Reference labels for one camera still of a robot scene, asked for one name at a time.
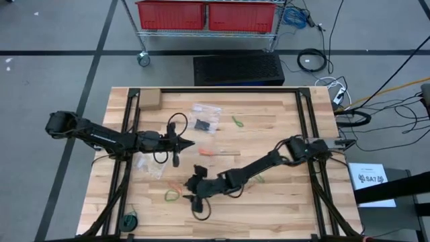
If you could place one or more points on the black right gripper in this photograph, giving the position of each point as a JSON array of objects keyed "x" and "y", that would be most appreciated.
[{"x": 206, "y": 188}]

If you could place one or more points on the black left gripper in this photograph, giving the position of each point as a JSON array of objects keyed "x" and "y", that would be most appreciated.
[{"x": 154, "y": 142}]

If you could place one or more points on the green rubber band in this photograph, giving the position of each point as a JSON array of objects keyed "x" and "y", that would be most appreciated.
[
  {"x": 235, "y": 120},
  {"x": 262, "y": 181},
  {"x": 165, "y": 197}
]

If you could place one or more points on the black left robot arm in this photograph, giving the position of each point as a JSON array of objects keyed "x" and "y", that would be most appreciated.
[{"x": 100, "y": 136}]

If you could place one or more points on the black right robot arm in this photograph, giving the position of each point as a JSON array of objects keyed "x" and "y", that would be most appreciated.
[{"x": 255, "y": 168}]

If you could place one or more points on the small cardboard box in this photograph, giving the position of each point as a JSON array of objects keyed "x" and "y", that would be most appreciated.
[{"x": 150, "y": 98}]

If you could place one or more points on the red plastic bin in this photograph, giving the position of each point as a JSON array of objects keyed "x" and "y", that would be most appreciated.
[
  {"x": 241, "y": 17},
  {"x": 171, "y": 15}
]

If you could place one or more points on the white power strip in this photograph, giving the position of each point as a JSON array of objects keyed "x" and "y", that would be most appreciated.
[{"x": 338, "y": 97}]

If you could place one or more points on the white printed booklet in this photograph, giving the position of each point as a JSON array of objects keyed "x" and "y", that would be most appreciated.
[{"x": 369, "y": 191}]

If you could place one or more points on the grey side table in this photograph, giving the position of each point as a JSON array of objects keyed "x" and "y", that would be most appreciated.
[{"x": 386, "y": 222}]

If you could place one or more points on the black metal beam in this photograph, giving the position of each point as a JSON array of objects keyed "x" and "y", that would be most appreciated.
[{"x": 396, "y": 188}]

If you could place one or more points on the grey device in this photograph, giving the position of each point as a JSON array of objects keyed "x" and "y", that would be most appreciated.
[{"x": 426, "y": 94}]

